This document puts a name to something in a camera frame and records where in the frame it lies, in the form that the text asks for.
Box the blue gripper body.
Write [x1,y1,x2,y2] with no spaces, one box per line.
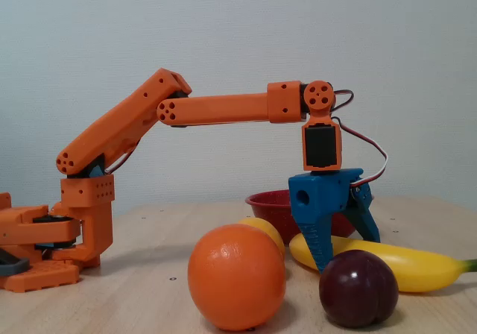
[288,168,364,220]

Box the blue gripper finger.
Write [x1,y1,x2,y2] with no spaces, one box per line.
[344,183,382,244]
[294,214,335,274]

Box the yellow toy banana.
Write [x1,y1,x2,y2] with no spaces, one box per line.
[289,233,477,294]

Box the orange robot base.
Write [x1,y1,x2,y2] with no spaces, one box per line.
[0,192,82,294]

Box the red speckled enamel bowl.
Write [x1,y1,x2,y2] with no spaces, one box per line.
[244,189,375,245]

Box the small yellow toy fruit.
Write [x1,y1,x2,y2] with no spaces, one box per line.
[237,217,286,260]

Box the dark purple toy plum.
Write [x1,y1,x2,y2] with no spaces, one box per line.
[318,249,399,329]

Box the orange toy fruit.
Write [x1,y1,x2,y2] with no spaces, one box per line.
[187,224,287,332]

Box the dark grey table clamp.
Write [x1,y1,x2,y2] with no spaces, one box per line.
[0,248,31,277]

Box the red white black servo cable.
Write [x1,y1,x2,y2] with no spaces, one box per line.
[331,89,356,116]
[104,142,141,175]
[331,116,389,190]

